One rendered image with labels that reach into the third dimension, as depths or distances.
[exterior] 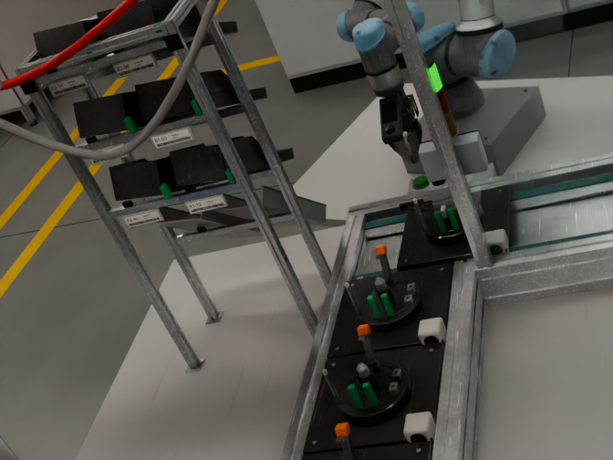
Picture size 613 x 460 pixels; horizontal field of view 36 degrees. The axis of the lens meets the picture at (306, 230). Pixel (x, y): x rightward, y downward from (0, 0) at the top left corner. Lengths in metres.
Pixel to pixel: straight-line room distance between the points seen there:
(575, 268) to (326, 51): 3.59
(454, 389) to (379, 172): 1.05
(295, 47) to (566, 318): 3.69
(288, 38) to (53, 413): 2.51
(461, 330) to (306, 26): 3.67
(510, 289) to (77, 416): 2.30
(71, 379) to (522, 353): 2.58
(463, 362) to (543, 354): 0.19
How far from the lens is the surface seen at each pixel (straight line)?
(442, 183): 2.05
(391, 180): 2.60
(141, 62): 1.81
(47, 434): 3.94
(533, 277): 1.99
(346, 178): 2.69
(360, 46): 2.16
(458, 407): 1.71
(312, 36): 5.38
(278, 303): 2.31
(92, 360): 4.17
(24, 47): 7.26
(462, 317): 1.88
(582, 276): 1.99
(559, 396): 1.82
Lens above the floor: 2.13
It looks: 30 degrees down
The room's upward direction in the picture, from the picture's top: 25 degrees counter-clockwise
